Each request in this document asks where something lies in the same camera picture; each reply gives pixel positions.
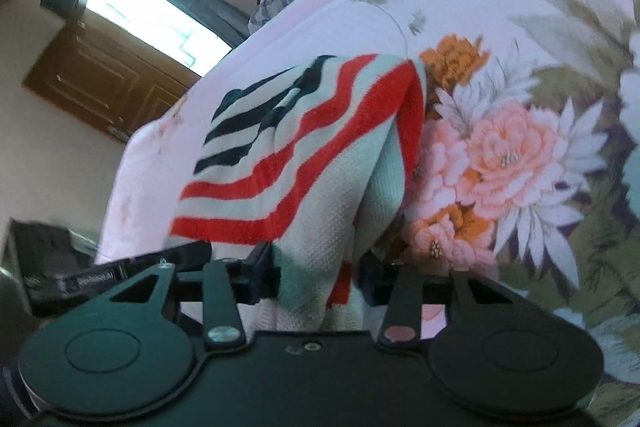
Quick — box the white black red striped garment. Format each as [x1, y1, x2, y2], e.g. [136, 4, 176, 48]
[167, 53, 428, 343]

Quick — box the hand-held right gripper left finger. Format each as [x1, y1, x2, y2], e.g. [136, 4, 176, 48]
[107, 244, 280, 348]

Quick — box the brown wooden door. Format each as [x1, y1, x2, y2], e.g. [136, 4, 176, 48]
[22, 18, 202, 144]

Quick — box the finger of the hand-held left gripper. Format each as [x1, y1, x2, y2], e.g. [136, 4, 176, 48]
[95, 241, 213, 275]

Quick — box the pink floral bedsheet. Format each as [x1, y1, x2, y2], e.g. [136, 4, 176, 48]
[95, 0, 640, 427]

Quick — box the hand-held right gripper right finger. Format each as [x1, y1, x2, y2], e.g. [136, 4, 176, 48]
[357, 257, 501, 349]

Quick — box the sunlit doorway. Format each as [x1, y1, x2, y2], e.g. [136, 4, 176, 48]
[84, 0, 234, 76]

